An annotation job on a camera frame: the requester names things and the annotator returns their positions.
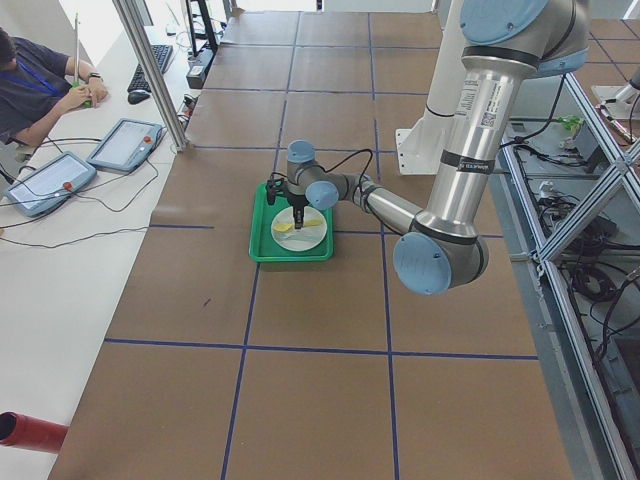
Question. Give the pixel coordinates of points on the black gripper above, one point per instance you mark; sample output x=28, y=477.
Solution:
x=298, y=202

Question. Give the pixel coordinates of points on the yellow plastic spoon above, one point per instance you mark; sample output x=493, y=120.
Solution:
x=288, y=226

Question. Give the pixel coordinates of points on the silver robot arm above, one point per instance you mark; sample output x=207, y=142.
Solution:
x=503, y=43

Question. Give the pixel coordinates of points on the white round plate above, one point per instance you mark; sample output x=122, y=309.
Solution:
x=310, y=235

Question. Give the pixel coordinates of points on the green plastic tray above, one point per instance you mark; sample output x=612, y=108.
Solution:
x=263, y=248

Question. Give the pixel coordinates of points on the far teach pendant tablet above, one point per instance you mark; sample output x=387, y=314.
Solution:
x=126, y=145

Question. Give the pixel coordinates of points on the teach pendant tablet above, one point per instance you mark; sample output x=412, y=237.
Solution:
x=49, y=186
x=126, y=145

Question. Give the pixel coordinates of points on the black computer mouse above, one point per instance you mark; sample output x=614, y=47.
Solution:
x=135, y=97

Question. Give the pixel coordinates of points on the near teach pendant tablet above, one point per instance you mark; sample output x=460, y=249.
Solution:
x=49, y=186

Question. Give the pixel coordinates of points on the seated person dark shirt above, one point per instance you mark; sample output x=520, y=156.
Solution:
x=39, y=86

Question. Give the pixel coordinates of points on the red cylinder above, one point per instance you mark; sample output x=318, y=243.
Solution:
x=30, y=433

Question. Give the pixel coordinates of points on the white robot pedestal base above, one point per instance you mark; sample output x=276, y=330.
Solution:
x=419, y=149

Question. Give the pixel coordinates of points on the aluminium side frame rack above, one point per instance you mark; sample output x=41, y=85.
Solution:
x=570, y=175

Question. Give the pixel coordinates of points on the aluminium frame post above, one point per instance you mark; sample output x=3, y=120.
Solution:
x=134, y=28

